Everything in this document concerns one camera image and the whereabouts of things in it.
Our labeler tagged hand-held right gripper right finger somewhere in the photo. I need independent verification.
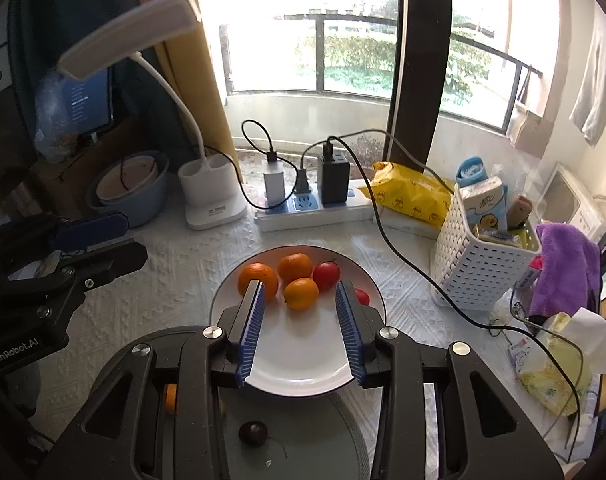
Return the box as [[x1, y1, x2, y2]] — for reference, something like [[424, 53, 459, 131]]
[[334, 281, 566, 480]]

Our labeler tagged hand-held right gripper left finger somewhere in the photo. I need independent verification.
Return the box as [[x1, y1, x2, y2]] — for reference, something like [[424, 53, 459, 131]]
[[36, 279, 267, 480]]

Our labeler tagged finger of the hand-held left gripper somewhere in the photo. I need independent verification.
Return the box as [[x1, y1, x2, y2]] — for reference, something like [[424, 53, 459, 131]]
[[0, 211, 130, 286], [0, 239, 149, 321]]

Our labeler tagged white plate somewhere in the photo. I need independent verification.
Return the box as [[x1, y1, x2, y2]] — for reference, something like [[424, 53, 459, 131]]
[[209, 245, 388, 400]]

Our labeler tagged blue basin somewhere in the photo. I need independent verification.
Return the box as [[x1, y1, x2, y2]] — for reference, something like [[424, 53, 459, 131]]
[[86, 150, 171, 228]]

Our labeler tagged cardboard box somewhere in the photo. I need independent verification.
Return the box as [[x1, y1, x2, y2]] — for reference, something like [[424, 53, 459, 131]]
[[28, 125, 149, 221]]

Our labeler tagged white textured tablecloth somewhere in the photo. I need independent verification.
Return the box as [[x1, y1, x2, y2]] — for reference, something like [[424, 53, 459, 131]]
[[13, 210, 604, 480]]

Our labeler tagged pink bowl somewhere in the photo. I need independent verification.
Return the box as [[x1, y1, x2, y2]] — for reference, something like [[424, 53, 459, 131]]
[[96, 156, 160, 206]]

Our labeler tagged clear plastic bag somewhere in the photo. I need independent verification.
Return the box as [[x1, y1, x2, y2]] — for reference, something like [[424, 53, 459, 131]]
[[33, 72, 84, 163]]

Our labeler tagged white power strip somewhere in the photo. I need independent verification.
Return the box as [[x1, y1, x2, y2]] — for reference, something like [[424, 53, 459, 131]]
[[254, 187, 376, 233]]

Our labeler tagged white desk lamp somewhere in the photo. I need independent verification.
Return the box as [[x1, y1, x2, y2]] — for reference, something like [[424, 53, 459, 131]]
[[57, 0, 249, 232]]

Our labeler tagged white flat box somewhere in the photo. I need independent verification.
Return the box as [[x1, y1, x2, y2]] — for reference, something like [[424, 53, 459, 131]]
[[380, 207, 441, 241]]

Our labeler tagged tablet screen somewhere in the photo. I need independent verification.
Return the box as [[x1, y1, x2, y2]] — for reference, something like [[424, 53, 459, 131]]
[[58, 67, 115, 136]]

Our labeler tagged white plastic basket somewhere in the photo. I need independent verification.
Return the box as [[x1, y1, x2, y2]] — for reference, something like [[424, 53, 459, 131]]
[[430, 190, 544, 312]]

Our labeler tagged yellow plastic bag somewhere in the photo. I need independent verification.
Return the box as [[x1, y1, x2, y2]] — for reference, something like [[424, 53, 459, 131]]
[[358, 161, 456, 228]]

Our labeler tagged light grey charger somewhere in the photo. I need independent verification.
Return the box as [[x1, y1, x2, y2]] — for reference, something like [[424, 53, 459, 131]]
[[263, 160, 287, 208]]

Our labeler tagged black charger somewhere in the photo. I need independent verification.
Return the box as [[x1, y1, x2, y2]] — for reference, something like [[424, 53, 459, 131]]
[[317, 155, 350, 205]]

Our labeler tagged small blue white packet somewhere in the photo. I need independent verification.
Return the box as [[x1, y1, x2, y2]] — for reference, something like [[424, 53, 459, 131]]
[[505, 337, 534, 376]]

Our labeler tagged yellow packet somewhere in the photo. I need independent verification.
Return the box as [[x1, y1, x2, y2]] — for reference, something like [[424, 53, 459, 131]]
[[475, 225, 531, 251]]

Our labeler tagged yellow curtain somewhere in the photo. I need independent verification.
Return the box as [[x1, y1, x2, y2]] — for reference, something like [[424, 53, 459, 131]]
[[130, 0, 241, 186]]

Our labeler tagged red white packet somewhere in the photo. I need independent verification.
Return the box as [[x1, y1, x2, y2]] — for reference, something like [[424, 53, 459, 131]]
[[513, 255, 544, 291]]

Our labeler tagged blue bag roll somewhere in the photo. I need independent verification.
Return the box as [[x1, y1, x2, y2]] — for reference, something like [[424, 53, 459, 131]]
[[455, 157, 486, 188]]

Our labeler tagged yellow tissue pack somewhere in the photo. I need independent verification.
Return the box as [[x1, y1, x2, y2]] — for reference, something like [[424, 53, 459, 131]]
[[515, 307, 606, 417]]

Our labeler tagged purple cloth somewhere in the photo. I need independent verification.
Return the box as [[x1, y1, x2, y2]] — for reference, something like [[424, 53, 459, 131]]
[[529, 222, 602, 318]]

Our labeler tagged teal curtain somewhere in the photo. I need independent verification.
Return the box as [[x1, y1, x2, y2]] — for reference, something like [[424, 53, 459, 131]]
[[8, 0, 194, 161]]

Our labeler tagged white outdoor appliance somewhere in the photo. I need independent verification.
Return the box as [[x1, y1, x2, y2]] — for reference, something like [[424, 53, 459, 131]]
[[535, 162, 606, 241]]

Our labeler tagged black balcony railing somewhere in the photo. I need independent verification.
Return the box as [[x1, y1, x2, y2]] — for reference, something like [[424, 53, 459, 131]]
[[218, 12, 544, 126]]

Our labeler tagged hanging pale garment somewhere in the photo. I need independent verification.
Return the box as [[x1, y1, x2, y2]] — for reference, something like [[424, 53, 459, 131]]
[[569, 7, 606, 148]]

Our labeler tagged long black cable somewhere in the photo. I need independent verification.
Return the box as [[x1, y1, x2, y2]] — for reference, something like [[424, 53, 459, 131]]
[[333, 152, 586, 461]]

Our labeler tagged black lamp cable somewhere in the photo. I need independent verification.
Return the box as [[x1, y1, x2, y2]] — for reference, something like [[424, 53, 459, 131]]
[[203, 145, 301, 209]]

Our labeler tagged looped black charger cable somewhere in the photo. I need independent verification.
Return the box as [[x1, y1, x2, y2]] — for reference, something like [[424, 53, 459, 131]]
[[241, 120, 279, 163]]

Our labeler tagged short black cable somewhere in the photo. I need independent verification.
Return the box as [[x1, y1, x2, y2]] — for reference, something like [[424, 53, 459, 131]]
[[297, 137, 331, 173]]

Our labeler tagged grey cable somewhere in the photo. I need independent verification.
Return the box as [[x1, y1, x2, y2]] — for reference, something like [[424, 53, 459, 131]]
[[328, 130, 456, 195]]

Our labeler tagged beige wall box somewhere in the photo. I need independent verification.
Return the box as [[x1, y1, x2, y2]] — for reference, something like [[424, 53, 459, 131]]
[[505, 105, 556, 158]]

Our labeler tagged black window post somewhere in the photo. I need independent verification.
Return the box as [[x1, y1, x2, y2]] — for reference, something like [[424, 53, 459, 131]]
[[385, 0, 454, 171]]

